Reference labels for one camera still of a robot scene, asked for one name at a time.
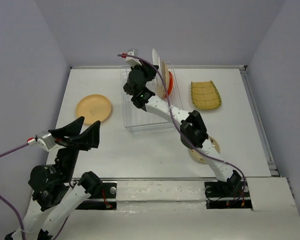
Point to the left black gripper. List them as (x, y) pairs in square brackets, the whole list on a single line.
[(86, 140)]

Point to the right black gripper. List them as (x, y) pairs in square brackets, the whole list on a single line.
[(149, 71)]

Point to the white plate with green rim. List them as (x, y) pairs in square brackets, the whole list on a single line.
[(156, 59)]

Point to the orange round plate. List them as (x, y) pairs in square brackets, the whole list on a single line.
[(171, 83)]

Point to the small cream plate with flowers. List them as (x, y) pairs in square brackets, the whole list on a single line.
[(198, 157)]

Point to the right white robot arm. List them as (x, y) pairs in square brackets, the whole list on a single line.
[(190, 125)]

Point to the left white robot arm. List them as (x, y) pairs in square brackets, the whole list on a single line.
[(53, 200)]

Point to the plain yellow round plate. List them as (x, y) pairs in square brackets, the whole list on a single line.
[(94, 107)]

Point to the yellow green bamboo-pattern plate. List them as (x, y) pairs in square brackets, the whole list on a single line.
[(205, 96)]

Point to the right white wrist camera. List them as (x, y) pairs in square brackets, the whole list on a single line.
[(130, 57)]

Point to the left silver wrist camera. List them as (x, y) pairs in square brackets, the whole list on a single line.
[(46, 141)]

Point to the white wire dish rack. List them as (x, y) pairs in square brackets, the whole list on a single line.
[(138, 121)]

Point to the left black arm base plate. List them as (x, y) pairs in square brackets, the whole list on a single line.
[(104, 200)]

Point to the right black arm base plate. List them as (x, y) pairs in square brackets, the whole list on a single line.
[(218, 199)]

